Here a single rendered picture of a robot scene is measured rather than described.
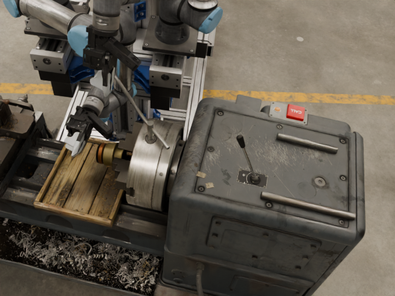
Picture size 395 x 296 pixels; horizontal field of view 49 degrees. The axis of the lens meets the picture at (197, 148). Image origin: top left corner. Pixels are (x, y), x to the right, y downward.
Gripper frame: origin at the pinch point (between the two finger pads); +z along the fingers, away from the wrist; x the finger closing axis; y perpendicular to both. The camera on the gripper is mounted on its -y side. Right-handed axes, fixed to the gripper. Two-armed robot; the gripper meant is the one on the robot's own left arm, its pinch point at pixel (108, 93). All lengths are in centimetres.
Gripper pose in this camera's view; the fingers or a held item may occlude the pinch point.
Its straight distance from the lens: 137.8
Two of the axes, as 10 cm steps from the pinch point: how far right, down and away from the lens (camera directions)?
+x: -1.7, 4.9, -8.5
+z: -1.6, 8.4, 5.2
